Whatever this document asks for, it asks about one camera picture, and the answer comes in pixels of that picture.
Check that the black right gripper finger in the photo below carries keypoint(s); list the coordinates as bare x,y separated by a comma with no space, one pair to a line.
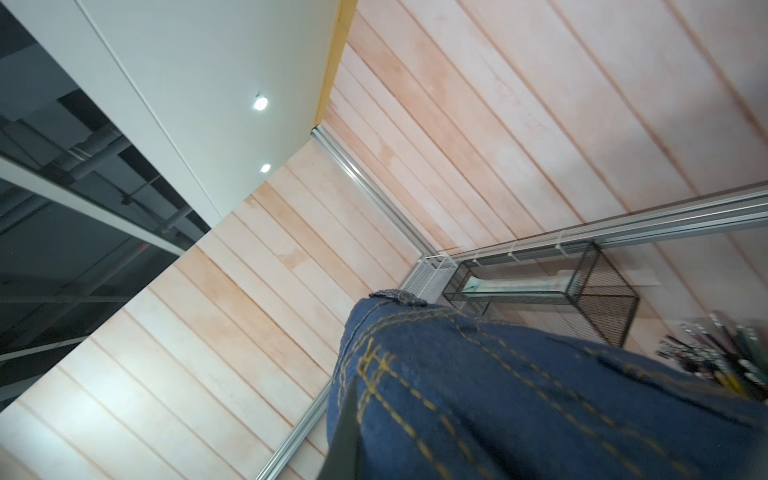
343,458

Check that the white wire mesh shelf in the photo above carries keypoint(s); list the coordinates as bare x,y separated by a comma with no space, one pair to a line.
429,277

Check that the aluminium frame rail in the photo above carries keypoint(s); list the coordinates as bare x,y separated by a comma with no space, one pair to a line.
710,215

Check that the dark blue denim trousers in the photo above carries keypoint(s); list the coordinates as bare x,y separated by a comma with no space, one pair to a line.
444,395

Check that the black wire mesh basket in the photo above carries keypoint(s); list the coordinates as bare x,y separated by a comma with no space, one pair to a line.
575,292

